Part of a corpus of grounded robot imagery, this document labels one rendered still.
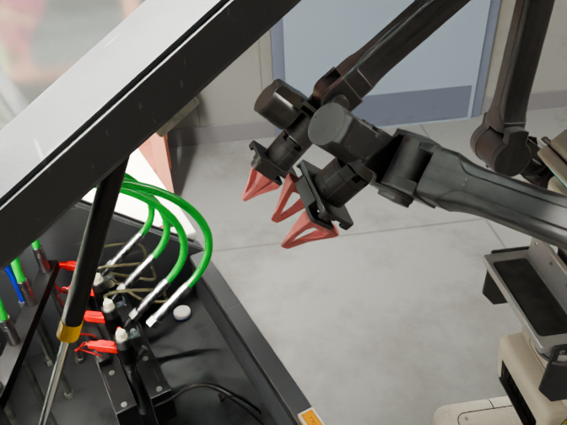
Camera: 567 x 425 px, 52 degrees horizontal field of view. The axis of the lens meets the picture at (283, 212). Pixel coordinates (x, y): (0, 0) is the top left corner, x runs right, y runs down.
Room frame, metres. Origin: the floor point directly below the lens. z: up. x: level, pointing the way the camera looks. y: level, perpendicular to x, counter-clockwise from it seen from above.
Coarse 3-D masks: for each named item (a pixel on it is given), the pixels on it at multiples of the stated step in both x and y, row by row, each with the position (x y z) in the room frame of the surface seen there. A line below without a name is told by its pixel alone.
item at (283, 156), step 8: (280, 136) 0.92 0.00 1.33; (288, 136) 0.92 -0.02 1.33; (256, 144) 0.93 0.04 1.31; (272, 144) 0.92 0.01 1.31; (280, 144) 0.91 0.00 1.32; (288, 144) 0.90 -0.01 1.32; (256, 152) 0.90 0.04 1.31; (264, 152) 0.92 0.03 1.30; (272, 152) 0.91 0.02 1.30; (280, 152) 0.90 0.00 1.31; (288, 152) 0.90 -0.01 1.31; (296, 152) 0.90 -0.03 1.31; (304, 152) 0.91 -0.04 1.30; (256, 160) 0.88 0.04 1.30; (264, 160) 0.88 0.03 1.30; (272, 160) 0.90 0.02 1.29; (280, 160) 0.90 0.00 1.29; (288, 160) 0.90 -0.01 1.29; (296, 160) 0.91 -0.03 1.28; (280, 168) 0.89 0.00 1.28; (288, 168) 0.90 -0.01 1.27
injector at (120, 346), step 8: (128, 336) 0.67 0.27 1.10; (120, 344) 0.66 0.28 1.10; (128, 344) 0.66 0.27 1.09; (120, 352) 0.66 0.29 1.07; (128, 352) 0.66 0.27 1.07; (136, 352) 0.68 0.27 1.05; (144, 352) 0.68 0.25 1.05; (120, 360) 0.67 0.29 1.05; (128, 360) 0.66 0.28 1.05; (136, 360) 0.67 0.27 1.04; (128, 368) 0.66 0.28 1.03; (136, 368) 0.67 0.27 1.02; (128, 376) 0.67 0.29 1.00; (136, 376) 0.67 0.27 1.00; (136, 384) 0.66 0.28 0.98; (136, 392) 0.66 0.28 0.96; (136, 400) 0.67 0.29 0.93; (144, 400) 0.67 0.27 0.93; (144, 408) 0.67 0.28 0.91
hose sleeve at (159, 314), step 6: (180, 288) 0.72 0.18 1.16; (186, 288) 0.72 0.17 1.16; (174, 294) 0.72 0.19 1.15; (180, 294) 0.71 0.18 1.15; (186, 294) 0.72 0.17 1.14; (168, 300) 0.71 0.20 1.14; (174, 300) 0.71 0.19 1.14; (180, 300) 0.71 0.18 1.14; (162, 306) 0.71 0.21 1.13; (168, 306) 0.70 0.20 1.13; (174, 306) 0.71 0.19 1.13; (156, 312) 0.70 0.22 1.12; (162, 312) 0.70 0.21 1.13; (168, 312) 0.70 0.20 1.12; (156, 318) 0.69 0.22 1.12; (162, 318) 0.70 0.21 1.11
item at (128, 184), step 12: (132, 180) 0.70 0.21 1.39; (156, 192) 0.71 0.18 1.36; (168, 192) 0.72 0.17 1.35; (180, 204) 0.73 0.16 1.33; (192, 216) 0.74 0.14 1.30; (204, 228) 0.74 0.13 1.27; (204, 240) 0.75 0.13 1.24; (204, 252) 0.75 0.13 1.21; (204, 264) 0.74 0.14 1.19; (192, 276) 0.73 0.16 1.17
